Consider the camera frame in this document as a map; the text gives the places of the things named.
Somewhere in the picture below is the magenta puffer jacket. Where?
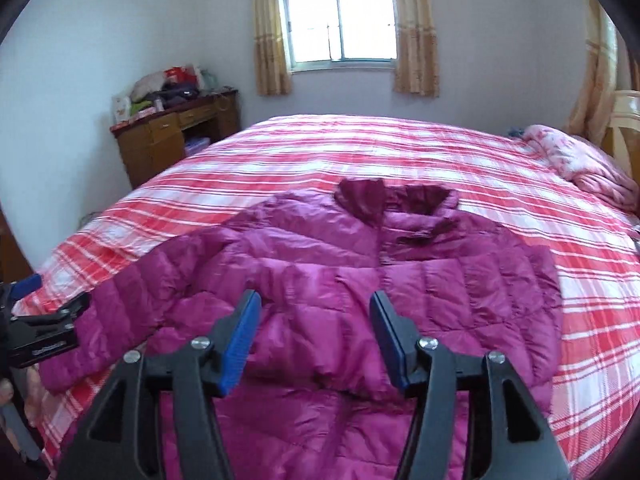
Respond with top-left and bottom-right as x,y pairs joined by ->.
39,180 -> 562,479

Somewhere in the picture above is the person's left hand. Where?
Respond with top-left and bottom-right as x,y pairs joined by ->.
0,378 -> 14,406

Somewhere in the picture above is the brown wooden desk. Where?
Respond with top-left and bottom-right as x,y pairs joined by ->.
111,87 -> 241,188

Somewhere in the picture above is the red plaid bed sheet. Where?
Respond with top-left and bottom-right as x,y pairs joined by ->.
17,115 -> 639,479

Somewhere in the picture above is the clutter pile on desk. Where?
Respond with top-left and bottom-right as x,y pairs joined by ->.
112,64 -> 228,125

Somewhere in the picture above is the pink folded quilt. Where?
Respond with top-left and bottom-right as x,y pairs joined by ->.
522,125 -> 639,212

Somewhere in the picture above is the wooden headboard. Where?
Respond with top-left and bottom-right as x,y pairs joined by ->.
603,90 -> 640,182

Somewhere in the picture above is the left beige curtain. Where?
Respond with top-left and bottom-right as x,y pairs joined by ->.
253,0 -> 291,96

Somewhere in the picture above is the right beige curtain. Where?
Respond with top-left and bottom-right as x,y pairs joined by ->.
394,0 -> 439,99

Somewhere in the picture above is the window with metal frame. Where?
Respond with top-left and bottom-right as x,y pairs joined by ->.
281,0 -> 397,72

